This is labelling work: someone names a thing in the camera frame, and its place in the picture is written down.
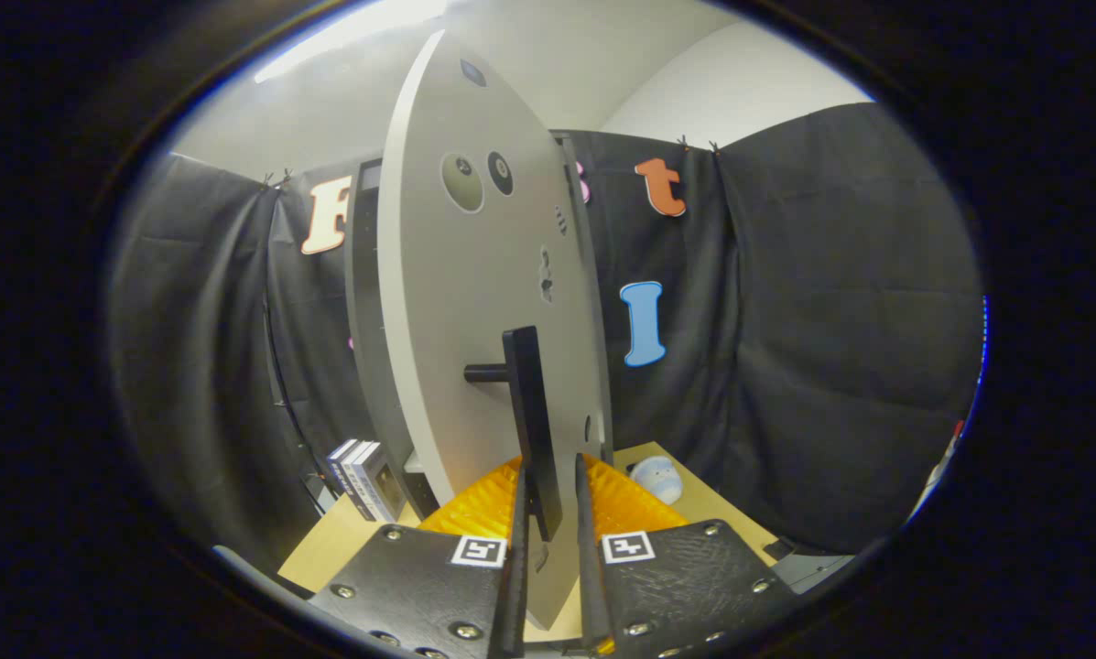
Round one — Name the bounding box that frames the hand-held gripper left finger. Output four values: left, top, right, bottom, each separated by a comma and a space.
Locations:
306, 456, 532, 659

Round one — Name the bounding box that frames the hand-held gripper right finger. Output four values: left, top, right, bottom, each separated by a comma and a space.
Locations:
573, 453, 799, 659

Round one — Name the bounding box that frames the black door handle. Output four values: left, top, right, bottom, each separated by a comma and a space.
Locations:
463, 326, 564, 543

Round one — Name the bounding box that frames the white cabinet door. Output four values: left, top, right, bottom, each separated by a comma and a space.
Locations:
378, 27, 614, 632

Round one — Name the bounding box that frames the grey cabinet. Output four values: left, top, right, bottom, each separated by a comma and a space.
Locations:
344, 131, 614, 523

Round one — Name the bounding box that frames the black backdrop cloth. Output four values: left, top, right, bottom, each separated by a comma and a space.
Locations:
108, 101, 986, 559

